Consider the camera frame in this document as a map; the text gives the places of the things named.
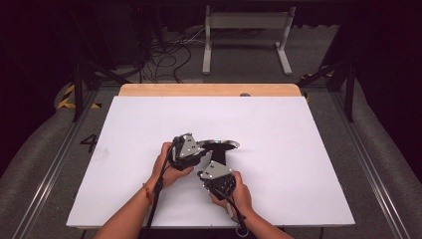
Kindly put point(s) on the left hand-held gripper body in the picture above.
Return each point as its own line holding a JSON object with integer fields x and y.
{"x": 187, "y": 149}

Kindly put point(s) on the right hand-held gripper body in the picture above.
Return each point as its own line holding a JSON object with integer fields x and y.
{"x": 219, "y": 179}

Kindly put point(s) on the oval silver photo frame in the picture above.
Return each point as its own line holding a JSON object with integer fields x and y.
{"x": 219, "y": 146}

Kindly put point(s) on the person's right hand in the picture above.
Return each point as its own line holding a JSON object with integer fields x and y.
{"x": 242, "y": 199}

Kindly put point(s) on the person's left hand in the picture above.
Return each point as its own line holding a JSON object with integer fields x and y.
{"x": 169, "y": 176}

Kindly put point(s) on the white table board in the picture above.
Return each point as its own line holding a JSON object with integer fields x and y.
{"x": 265, "y": 149}

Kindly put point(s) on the black metal stand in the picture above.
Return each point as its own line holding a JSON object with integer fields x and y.
{"x": 78, "y": 89}
{"x": 349, "y": 89}

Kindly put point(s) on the yellow black floor tape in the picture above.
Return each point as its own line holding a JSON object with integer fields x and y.
{"x": 68, "y": 96}

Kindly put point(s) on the aluminium floor rail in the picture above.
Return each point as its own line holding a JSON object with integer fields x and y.
{"x": 56, "y": 166}
{"x": 368, "y": 159}

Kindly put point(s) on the white metal table frame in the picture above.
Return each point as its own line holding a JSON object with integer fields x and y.
{"x": 247, "y": 20}

